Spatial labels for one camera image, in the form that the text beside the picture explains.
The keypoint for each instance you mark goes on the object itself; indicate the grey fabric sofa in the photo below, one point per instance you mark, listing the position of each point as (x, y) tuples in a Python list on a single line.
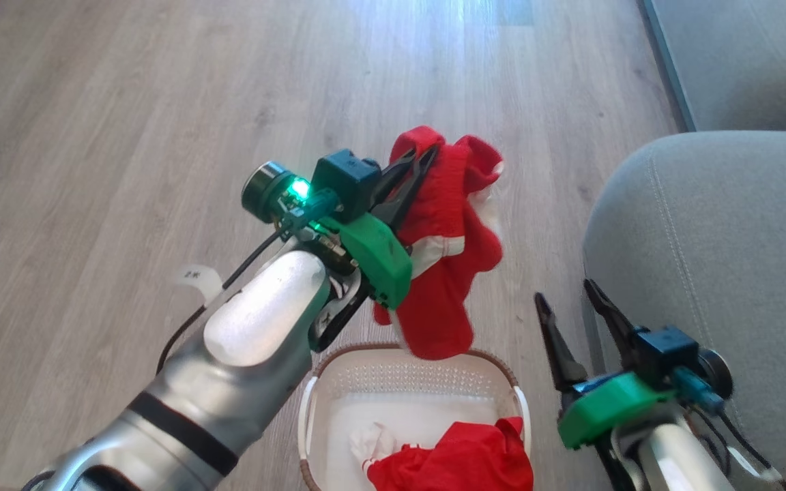
[(727, 225)]

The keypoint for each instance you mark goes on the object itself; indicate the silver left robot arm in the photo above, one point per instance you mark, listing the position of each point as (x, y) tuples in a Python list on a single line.
[(250, 320)]

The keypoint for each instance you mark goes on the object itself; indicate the dark left wrist camera box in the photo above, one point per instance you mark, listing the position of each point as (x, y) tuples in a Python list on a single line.
[(345, 181)]

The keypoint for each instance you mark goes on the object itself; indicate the dark wrist camera box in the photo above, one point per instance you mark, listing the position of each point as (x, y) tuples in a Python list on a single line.
[(666, 351), (345, 181)]

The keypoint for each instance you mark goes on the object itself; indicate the white paper label tag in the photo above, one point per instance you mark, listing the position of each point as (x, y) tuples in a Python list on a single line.
[(195, 276)]

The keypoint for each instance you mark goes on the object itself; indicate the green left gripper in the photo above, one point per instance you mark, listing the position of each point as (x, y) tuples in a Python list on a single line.
[(376, 256)]

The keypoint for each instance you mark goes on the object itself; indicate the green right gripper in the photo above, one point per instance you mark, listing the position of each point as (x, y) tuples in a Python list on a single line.
[(604, 409)]

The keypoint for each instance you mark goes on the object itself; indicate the dark right wrist camera box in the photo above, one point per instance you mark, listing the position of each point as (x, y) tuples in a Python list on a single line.
[(666, 351)]

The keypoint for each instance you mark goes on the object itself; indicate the flat grey sofa section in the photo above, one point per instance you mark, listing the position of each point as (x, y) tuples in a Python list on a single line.
[(748, 61)]

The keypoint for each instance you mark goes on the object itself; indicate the white basket with brown rim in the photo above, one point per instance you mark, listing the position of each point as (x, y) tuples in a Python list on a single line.
[(393, 382)]

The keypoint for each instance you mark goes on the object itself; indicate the red shorts with white stripes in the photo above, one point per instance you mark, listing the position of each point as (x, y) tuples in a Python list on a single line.
[(441, 300)]

